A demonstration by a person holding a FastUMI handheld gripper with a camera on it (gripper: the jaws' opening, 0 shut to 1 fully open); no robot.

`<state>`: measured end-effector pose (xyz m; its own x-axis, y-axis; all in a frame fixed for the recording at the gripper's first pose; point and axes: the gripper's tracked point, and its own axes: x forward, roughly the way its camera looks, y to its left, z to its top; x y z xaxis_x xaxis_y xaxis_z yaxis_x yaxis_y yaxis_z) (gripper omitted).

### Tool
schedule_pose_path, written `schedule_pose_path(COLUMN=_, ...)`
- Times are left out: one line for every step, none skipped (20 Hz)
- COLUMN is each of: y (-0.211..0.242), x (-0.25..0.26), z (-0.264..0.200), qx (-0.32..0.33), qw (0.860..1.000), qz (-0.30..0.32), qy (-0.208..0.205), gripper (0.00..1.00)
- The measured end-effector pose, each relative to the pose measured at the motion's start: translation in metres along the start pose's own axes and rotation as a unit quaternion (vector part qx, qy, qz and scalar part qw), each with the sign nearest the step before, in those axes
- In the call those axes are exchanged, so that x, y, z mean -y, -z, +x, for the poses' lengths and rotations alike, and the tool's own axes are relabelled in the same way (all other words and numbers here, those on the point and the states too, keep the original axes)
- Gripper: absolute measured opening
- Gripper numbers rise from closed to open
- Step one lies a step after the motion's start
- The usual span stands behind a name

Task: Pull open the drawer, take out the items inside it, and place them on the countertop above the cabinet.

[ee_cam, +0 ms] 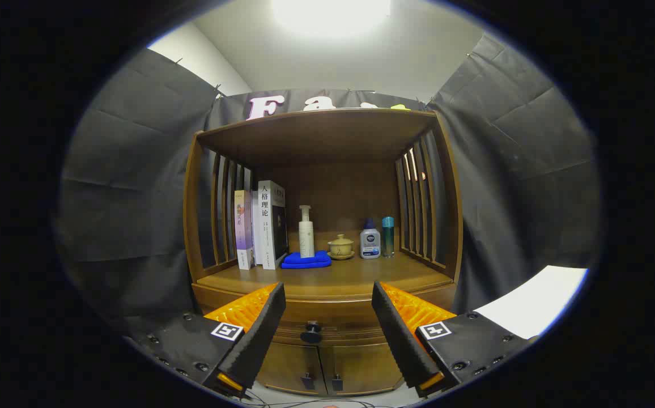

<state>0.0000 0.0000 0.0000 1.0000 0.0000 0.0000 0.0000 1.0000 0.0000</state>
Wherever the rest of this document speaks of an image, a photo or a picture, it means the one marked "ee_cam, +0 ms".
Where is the black backdrop cloth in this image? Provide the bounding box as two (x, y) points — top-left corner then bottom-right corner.
(58, 34), (603, 335)

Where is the wooden cabinet door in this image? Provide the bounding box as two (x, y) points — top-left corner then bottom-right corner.
(257, 340), (328, 396)
(319, 342), (405, 396)

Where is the blue folded cloth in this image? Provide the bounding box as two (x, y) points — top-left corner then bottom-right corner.
(280, 250), (332, 269)

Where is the teal bottle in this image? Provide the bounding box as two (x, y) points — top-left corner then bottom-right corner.
(382, 216), (395, 258)

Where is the purple white book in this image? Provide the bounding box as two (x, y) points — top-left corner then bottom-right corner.
(235, 190), (254, 270)

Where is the wooden drawer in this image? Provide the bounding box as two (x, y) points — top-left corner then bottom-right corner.
(193, 282), (457, 347)

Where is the tall white pump bottle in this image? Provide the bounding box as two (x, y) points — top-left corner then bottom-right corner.
(299, 205), (316, 259)

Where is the yellow lidded teacup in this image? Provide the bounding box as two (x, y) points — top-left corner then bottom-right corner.
(327, 234), (356, 261)

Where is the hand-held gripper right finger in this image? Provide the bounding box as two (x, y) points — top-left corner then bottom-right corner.
(371, 282), (538, 399)

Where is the thin white book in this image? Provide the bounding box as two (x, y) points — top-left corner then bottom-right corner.
(251, 191), (264, 266)

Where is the wooden countertop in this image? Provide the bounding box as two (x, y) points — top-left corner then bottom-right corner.
(197, 249), (454, 298)

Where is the white blue pump bottle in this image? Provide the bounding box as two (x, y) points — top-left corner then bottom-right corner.
(360, 219), (381, 260)

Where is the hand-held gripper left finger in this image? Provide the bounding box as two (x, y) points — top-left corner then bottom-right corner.
(129, 282), (287, 400)

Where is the wooden cabinet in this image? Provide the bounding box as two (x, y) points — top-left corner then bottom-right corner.
(183, 108), (464, 397)

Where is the white panel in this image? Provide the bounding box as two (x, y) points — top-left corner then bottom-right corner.
(474, 265), (589, 341)

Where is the thick white black book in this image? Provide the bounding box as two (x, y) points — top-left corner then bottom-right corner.
(258, 180), (289, 270)

